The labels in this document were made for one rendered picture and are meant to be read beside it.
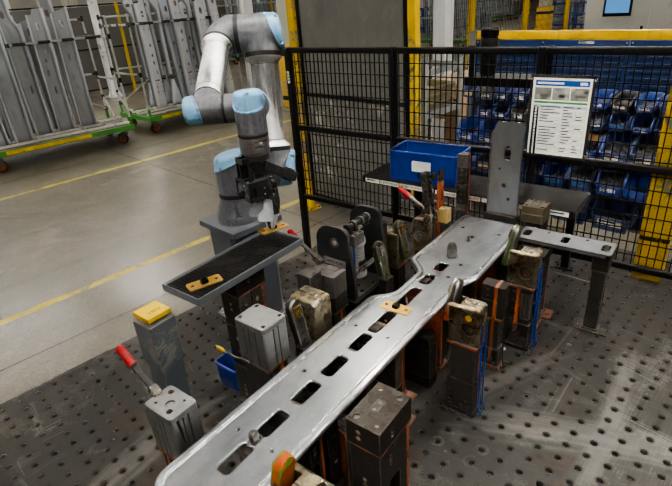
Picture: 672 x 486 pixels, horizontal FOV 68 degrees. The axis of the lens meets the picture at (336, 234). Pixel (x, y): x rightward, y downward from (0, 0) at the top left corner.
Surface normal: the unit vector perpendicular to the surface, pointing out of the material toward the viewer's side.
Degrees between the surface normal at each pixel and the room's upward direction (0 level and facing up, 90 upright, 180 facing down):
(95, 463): 0
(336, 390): 0
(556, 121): 90
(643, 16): 90
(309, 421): 0
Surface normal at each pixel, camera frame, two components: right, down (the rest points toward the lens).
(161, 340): 0.80, 0.21
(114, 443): -0.07, -0.90
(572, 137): -0.60, 0.37
